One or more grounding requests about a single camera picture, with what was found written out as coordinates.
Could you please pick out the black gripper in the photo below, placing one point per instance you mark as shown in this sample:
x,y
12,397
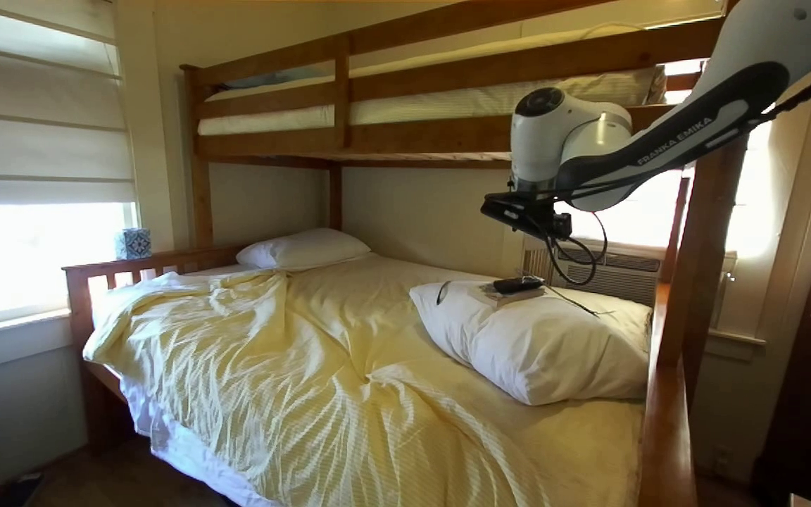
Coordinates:
x,y
543,227

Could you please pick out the black remote control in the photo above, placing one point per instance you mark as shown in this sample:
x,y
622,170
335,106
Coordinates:
x,y
515,283

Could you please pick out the white bed sheet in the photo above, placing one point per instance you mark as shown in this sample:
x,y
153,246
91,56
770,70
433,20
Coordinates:
x,y
188,452

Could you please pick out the large white pillow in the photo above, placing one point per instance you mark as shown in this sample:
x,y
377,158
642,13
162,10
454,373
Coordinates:
x,y
536,352

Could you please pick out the white window air conditioner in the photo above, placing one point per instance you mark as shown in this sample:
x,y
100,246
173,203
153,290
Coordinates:
x,y
626,270

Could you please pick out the bright uncovered window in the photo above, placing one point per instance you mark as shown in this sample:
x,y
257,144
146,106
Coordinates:
x,y
649,220

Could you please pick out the cream bunk mattress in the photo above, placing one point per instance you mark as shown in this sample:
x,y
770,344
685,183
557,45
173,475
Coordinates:
x,y
423,106

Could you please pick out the small white pillow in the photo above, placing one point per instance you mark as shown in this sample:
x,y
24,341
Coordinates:
x,y
302,251

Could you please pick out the pale yellow comforter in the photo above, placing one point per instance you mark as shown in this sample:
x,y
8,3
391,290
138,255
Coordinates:
x,y
266,376

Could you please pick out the white roller window blind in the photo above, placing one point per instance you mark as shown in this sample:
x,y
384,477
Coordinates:
x,y
39,122

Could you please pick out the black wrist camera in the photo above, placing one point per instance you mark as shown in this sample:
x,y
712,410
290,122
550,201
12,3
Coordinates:
x,y
508,203

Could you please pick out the brown wooden bunk bed frame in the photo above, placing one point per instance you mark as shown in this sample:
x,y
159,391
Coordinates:
x,y
423,142

